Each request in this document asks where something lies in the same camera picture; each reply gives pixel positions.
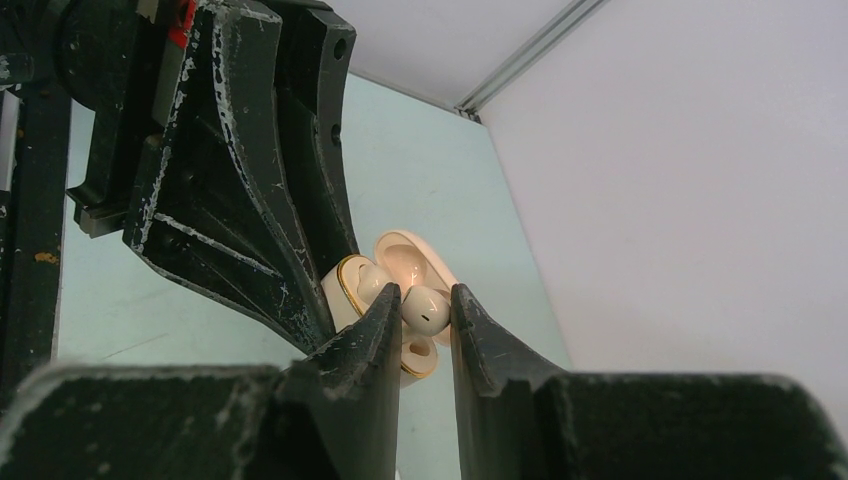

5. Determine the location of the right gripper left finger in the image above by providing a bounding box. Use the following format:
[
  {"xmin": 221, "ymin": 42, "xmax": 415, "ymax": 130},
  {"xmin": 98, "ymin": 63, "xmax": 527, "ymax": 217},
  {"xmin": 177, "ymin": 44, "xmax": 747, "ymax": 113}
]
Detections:
[{"xmin": 1, "ymin": 284, "xmax": 401, "ymax": 479}]

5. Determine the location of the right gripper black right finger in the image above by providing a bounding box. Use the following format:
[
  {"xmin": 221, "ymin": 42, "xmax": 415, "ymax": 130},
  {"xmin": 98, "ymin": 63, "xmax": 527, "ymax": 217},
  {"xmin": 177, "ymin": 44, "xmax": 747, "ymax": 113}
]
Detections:
[{"xmin": 451, "ymin": 284, "xmax": 847, "ymax": 479}]

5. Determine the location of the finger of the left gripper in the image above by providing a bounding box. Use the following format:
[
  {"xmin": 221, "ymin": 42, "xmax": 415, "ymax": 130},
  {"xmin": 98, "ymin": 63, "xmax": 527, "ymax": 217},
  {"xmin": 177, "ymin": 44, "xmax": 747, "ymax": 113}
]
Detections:
[{"xmin": 274, "ymin": 1, "xmax": 359, "ymax": 276}]

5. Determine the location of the beige earbud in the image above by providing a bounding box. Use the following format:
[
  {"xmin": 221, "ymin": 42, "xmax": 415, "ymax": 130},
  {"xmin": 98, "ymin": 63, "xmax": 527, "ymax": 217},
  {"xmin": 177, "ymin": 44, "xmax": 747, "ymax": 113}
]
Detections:
[
  {"xmin": 356, "ymin": 264, "xmax": 393, "ymax": 307},
  {"xmin": 401, "ymin": 285, "xmax": 450, "ymax": 337}
]

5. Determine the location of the beige earbud case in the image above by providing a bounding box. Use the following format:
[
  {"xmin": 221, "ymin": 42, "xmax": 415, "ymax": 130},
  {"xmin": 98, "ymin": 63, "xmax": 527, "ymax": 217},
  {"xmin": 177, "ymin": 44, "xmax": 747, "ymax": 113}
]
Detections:
[{"xmin": 320, "ymin": 229, "xmax": 460, "ymax": 389}]

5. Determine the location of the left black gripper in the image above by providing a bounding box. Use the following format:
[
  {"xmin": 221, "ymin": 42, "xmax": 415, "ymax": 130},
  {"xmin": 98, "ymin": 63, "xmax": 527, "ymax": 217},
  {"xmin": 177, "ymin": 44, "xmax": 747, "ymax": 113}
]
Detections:
[{"xmin": 1, "ymin": 1, "xmax": 335, "ymax": 403}]

